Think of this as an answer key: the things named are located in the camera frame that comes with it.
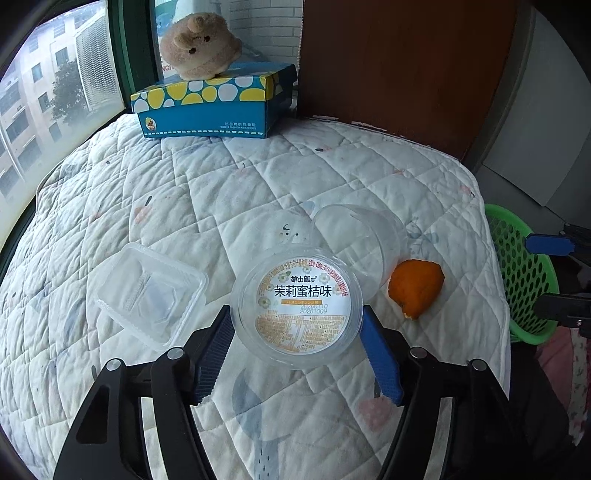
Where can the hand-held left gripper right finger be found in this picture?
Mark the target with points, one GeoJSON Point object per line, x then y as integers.
{"type": "Point", "coordinates": [381, 350]}

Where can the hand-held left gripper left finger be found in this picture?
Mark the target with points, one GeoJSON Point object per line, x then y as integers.
{"type": "Point", "coordinates": [214, 350]}

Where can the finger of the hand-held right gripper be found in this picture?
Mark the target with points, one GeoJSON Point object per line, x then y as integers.
{"type": "Point", "coordinates": [551, 244]}
{"type": "Point", "coordinates": [563, 307]}

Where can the green mesh wastebasket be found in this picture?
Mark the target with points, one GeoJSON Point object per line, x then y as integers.
{"type": "Point", "coordinates": [521, 333]}

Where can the orange peel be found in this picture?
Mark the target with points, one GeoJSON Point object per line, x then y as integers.
{"type": "Point", "coordinates": [415, 286]}

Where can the clear plastic tray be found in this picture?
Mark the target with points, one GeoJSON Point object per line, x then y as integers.
{"type": "Point", "coordinates": [143, 295]}

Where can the round clear labelled lid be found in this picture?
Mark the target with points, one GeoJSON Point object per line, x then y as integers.
{"type": "Point", "coordinates": [295, 309]}

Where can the clear plastic cup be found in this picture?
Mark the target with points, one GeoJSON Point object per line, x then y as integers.
{"type": "Point", "coordinates": [369, 240]}

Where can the floral patterned cloth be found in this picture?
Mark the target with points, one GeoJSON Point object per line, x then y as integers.
{"type": "Point", "coordinates": [579, 383]}

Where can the white cabinet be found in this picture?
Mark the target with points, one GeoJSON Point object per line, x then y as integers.
{"type": "Point", "coordinates": [554, 115]}

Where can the white quilted mattress pad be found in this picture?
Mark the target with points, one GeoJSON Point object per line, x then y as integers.
{"type": "Point", "coordinates": [231, 184]}

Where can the blue dotted cardboard box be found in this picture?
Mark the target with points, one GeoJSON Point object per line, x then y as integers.
{"type": "Point", "coordinates": [207, 115]}

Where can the brown wooden cabinet panel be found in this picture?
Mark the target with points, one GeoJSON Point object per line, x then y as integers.
{"type": "Point", "coordinates": [392, 60]}

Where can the beige plush toy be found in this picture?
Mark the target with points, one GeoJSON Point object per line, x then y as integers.
{"type": "Point", "coordinates": [201, 41]}

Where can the green window frame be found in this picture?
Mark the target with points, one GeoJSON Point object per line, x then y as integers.
{"type": "Point", "coordinates": [134, 46]}

